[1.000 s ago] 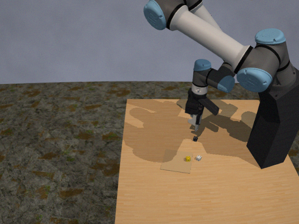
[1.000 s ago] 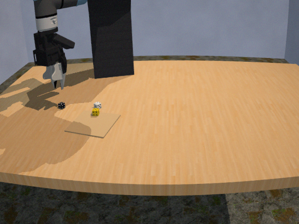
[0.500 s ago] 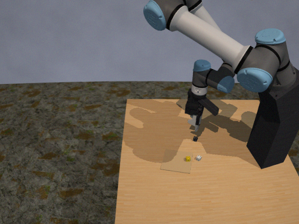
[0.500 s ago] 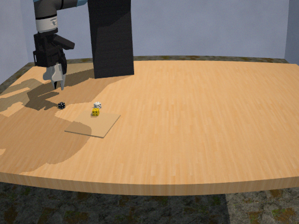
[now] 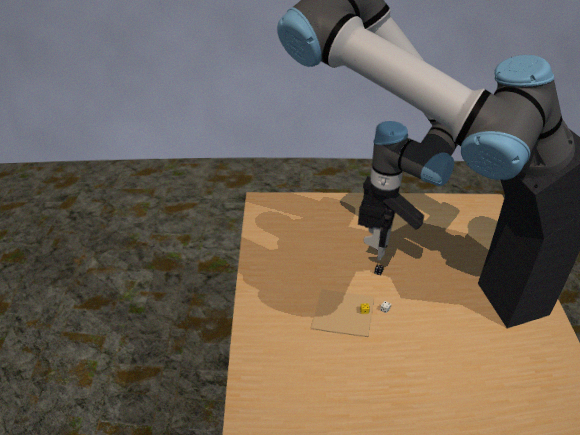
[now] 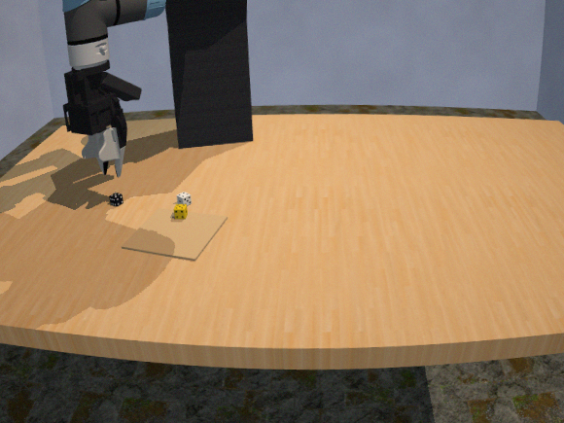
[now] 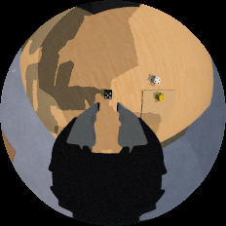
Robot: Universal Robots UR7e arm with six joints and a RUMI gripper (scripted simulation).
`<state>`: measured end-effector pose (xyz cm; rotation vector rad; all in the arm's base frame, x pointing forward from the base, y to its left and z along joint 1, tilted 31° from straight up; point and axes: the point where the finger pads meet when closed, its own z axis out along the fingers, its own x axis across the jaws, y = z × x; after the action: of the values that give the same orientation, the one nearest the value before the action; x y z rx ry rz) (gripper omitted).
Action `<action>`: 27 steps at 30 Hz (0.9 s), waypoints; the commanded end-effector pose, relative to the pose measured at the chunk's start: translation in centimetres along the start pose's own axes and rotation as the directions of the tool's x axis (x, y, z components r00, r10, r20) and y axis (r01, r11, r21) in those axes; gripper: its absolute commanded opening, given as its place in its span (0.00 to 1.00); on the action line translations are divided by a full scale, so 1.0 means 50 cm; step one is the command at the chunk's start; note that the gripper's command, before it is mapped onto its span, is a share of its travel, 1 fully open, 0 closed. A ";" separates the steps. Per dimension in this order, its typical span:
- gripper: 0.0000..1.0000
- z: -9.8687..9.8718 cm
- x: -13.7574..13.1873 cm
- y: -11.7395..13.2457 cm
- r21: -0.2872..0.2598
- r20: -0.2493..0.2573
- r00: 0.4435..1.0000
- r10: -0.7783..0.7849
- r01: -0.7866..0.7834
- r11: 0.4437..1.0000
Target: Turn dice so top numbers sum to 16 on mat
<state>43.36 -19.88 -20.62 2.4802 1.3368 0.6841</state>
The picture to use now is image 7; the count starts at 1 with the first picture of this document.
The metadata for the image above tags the tan square mat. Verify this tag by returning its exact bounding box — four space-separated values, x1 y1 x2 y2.
141 90 175 125

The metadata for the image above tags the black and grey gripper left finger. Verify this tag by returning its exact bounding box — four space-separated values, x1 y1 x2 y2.
49 102 100 172

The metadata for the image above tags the yellow die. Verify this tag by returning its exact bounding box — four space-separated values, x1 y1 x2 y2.
156 93 164 101

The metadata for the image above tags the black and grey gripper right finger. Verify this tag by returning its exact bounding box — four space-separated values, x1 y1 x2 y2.
117 102 167 175

